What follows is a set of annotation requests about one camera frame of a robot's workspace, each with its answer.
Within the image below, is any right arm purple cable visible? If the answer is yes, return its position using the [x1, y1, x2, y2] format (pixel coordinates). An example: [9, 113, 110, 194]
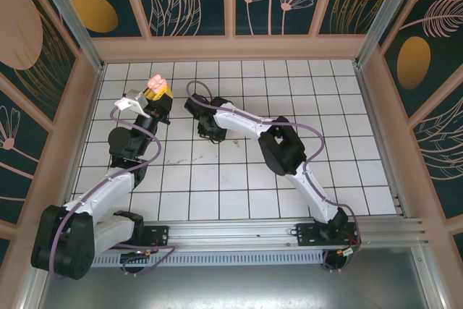
[186, 80, 362, 273]

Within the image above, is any small green circuit board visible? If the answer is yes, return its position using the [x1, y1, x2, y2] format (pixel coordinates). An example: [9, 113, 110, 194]
[338, 247, 361, 263]

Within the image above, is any white slotted cable duct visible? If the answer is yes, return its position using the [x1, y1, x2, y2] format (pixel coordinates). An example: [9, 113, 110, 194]
[90, 249, 325, 268]

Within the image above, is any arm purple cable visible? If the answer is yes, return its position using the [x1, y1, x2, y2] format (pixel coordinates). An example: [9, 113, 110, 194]
[186, 80, 362, 273]
[51, 106, 177, 281]

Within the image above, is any pink earbud charging case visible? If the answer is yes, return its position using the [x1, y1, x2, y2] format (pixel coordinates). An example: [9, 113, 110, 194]
[147, 74, 168, 93]

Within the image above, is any grey metal sheet panel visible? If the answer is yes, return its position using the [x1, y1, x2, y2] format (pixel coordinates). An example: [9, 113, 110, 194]
[21, 245, 449, 309]

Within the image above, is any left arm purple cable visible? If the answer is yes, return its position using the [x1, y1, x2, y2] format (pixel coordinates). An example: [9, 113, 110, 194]
[51, 106, 177, 281]

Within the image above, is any aluminium side rail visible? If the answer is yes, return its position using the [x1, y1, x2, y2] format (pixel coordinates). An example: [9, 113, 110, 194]
[352, 62, 413, 220]
[54, 64, 108, 223]

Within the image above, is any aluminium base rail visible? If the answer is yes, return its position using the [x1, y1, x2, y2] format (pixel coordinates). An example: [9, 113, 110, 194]
[92, 217, 430, 253]

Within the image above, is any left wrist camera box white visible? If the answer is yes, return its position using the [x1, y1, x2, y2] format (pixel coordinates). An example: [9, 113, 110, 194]
[114, 88, 148, 119]

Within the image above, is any aluminium corner post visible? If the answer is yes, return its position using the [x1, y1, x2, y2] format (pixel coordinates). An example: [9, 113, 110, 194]
[354, 0, 434, 68]
[28, 0, 106, 73]

